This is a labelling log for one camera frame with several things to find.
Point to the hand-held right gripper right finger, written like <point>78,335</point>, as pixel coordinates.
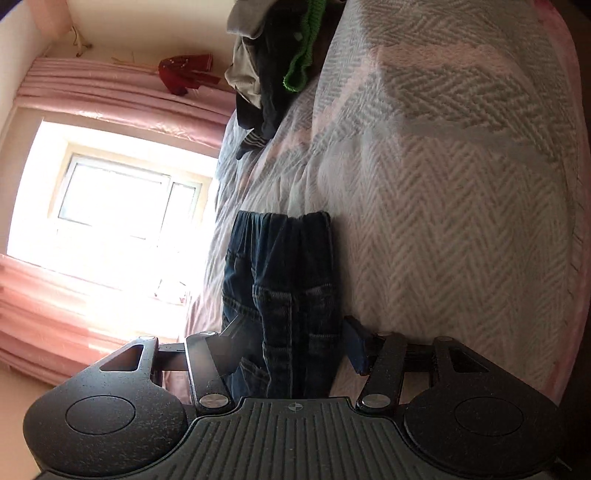
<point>356,346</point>

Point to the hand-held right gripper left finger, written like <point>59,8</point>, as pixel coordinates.
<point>205,364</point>

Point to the dark blue denim pants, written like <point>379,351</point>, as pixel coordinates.
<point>286,277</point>

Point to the pink curtain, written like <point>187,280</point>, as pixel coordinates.
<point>55,318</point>
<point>115,97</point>

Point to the grey herringbone blanket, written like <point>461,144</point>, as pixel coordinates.
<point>438,207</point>

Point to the white framed window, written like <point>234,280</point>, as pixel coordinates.
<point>120,198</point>

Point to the grey striped sock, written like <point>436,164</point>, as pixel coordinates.
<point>251,143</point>

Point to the black garment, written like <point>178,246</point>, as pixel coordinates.
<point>270,92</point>

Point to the green knitted cloth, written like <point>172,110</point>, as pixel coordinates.
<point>302,60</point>

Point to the red cloth ornament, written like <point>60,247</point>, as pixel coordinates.
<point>178,74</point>

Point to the grey garment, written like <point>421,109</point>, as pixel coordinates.
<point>244,69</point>

